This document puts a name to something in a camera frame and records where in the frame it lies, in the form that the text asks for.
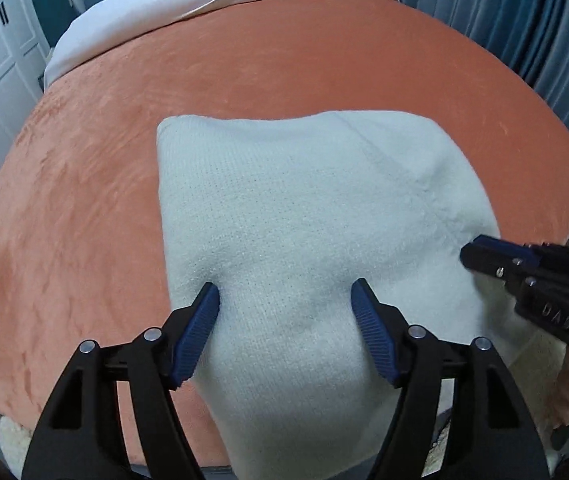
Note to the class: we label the cream fluffy rug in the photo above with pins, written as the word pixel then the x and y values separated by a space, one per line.
pixel 12 440

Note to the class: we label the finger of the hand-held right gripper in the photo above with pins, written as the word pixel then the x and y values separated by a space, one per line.
pixel 484 260
pixel 507 250

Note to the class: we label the blue-grey curtain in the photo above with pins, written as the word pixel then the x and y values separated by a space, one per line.
pixel 504 10

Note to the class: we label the cream knit cardigan red buttons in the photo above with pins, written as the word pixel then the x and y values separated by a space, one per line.
pixel 289 220

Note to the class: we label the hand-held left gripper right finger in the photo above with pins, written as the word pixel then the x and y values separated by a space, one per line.
pixel 374 330

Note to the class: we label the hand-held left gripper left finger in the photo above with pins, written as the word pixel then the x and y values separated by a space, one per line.
pixel 197 330

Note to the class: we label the orange plush blanket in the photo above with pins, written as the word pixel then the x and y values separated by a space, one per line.
pixel 89 210

